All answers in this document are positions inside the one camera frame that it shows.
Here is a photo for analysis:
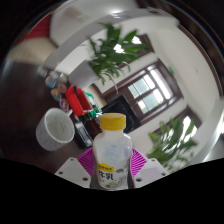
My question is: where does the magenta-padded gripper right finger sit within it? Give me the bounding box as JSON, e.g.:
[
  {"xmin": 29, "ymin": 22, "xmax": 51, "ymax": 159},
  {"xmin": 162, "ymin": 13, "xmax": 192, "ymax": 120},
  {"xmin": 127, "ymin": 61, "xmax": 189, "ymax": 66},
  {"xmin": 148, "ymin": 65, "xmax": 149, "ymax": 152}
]
[{"xmin": 127, "ymin": 148, "xmax": 169, "ymax": 189}]

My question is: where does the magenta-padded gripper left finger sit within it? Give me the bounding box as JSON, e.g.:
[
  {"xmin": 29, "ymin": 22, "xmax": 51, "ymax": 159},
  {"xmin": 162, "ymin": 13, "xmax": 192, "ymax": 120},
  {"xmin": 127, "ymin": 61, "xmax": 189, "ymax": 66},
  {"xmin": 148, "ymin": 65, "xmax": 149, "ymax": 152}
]
[{"xmin": 54, "ymin": 147, "xmax": 99, "ymax": 189}]

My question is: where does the yellow-capped clear drink bottle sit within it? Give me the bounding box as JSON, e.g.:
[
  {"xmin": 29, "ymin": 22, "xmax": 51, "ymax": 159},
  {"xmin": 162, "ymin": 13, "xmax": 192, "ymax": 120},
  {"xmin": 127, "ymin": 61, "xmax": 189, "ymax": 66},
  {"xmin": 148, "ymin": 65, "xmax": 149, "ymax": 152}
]
[{"xmin": 92, "ymin": 112, "xmax": 134, "ymax": 191}]

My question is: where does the large green plant, white pot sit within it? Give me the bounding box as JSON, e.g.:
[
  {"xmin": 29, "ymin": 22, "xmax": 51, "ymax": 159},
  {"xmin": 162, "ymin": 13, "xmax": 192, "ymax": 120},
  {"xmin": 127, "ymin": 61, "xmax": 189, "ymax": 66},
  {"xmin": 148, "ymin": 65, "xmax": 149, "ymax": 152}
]
[{"xmin": 147, "ymin": 116, "xmax": 198, "ymax": 173}]

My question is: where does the black remote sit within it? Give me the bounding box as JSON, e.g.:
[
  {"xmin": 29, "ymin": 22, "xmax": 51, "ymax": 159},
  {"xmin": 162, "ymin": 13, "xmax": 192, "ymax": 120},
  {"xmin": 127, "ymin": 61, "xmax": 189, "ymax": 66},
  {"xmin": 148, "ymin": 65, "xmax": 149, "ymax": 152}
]
[{"xmin": 73, "ymin": 120, "xmax": 94, "ymax": 149}]

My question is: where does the white speckled cup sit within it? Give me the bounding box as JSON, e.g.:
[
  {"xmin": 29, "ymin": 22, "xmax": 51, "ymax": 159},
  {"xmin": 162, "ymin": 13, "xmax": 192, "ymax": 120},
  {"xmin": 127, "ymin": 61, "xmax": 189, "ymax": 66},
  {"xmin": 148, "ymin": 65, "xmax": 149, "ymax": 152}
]
[{"xmin": 35, "ymin": 107, "xmax": 76, "ymax": 152}]

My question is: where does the black chair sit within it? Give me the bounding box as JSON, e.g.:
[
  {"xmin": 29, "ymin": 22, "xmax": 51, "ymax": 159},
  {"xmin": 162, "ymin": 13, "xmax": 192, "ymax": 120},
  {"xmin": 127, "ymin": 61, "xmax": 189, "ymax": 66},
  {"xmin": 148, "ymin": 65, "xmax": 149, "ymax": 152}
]
[{"xmin": 101, "ymin": 94, "xmax": 141, "ymax": 134}]

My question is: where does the red box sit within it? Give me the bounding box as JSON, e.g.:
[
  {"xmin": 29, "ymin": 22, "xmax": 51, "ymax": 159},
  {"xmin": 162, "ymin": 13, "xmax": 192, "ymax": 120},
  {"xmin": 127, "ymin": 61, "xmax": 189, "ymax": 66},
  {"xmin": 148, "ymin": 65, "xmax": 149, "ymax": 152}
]
[{"xmin": 64, "ymin": 84, "xmax": 92, "ymax": 117}]

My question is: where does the dark wooden glazed door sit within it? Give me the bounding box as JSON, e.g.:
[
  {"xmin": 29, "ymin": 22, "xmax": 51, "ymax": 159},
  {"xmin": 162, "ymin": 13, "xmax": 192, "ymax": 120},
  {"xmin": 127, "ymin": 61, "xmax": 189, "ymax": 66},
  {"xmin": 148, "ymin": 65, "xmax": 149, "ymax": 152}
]
[{"xmin": 99, "ymin": 58, "xmax": 184, "ymax": 126}]

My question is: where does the small green plant, white pot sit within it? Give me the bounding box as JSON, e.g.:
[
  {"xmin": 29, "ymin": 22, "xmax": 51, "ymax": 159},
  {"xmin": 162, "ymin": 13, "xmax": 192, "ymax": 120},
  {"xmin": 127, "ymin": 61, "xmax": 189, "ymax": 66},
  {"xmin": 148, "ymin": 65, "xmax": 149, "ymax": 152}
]
[{"xmin": 68, "ymin": 22, "xmax": 149, "ymax": 94}]

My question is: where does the dark wooden framed window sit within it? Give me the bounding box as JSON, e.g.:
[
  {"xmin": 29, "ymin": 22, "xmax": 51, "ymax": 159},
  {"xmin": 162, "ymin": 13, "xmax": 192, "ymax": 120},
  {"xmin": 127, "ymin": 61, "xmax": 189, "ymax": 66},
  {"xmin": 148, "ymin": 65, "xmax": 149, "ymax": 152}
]
[{"xmin": 111, "ymin": 33, "xmax": 155, "ymax": 58}]

